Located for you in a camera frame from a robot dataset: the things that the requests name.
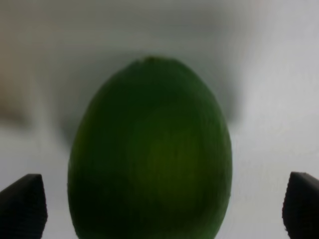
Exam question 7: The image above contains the green lime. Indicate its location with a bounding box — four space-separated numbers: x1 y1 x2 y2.
67 57 232 239

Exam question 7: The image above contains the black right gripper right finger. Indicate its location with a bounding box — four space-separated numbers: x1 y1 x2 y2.
282 172 319 239

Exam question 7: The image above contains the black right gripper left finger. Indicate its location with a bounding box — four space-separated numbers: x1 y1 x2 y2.
0 174 48 239

